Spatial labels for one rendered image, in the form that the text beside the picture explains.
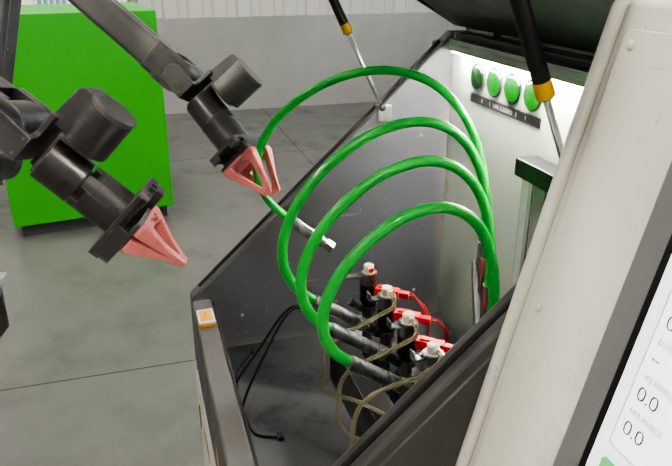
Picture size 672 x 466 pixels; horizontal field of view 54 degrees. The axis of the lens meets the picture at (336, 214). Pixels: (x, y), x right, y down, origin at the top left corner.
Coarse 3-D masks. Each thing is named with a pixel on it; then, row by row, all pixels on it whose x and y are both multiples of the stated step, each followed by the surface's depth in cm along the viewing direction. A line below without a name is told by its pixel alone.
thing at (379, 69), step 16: (336, 80) 101; (416, 80) 100; (432, 80) 100; (304, 96) 103; (448, 96) 100; (288, 112) 104; (464, 112) 101; (272, 128) 105; (480, 144) 103; (256, 176) 108; (272, 208) 110
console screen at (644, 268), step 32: (640, 256) 53; (640, 288) 53; (640, 320) 52; (608, 352) 55; (640, 352) 52; (608, 384) 54; (640, 384) 51; (576, 416) 57; (608, 416) 54; (640, 416) 51; (576, 448) 57; (608, 448) 53; (640, 448) 51
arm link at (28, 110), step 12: (0, 84) 76; (0, 96) 73; (12, 96) 78; (24, 96) 78; (0, 108) 73; (12, 108) 73; (24, 108) 75; (36, 108) 77; (48, 108) 79; (24, 120) 74; (36, 120) 76
